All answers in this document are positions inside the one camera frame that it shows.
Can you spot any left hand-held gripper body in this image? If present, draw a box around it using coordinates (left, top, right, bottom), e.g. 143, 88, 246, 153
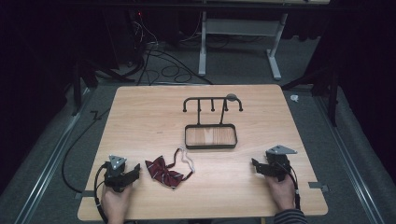
103, 154, 129, 193

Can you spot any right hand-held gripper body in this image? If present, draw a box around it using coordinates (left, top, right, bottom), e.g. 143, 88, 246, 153
263, 145, 299, 183

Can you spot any dark red striped bow tie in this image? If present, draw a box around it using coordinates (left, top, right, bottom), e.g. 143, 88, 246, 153
144, 147, 196, 189

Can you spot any black metal hook rack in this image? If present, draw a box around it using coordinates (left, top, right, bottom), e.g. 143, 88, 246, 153
182, 95, 244, 150

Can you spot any person's left hand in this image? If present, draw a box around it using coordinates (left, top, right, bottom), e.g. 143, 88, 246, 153
100, 182, 134, 224

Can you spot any person's right hand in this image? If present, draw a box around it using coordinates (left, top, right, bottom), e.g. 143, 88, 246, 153
266, 175, 297, 213

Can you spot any grey tape strip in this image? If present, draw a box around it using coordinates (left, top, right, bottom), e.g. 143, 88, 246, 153
307, 181, 331, 193
74, 189, 95, 201

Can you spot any person's striped right sleeve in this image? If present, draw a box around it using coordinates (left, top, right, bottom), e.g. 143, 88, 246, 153
273, 208, 308, 224

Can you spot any black metal stand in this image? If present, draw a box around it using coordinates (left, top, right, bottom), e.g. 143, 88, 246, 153
280, 66, 341, 128
70, 58, 136, 118

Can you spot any left hand-held gripper black cable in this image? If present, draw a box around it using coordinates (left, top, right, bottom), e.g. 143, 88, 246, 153
93, 162, 110, 224

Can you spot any hand-held gripper black cable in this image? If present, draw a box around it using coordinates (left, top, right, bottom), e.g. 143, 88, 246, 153
288, 164, 302, 211
93, 162, 110, 224

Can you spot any right hand-held gripper black cable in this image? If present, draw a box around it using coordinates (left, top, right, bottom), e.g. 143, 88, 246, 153
288, 164, 302, 211

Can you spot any long black floor cable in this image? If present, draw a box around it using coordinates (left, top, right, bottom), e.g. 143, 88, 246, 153
61, 106, 111, 194

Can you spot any metal floor rail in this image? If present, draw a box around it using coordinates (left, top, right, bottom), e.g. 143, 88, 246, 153
312, 94, 389, 224
13, 88, 92, 224

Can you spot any tangle of black floor cables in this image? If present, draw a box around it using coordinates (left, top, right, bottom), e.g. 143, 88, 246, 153
132, 12, 216, 87

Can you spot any white metal desk frame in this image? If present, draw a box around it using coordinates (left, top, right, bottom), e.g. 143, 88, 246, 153
197, 10, 290, 81

